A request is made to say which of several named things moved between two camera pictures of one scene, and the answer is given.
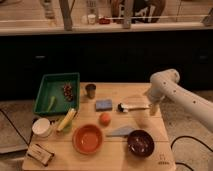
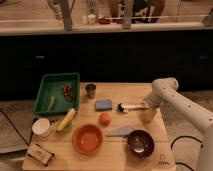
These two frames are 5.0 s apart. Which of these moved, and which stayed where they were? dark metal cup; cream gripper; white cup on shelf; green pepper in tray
Moved: cream gripper
Stayed: white cup on shelf; green pepper in tray; dark metal cup
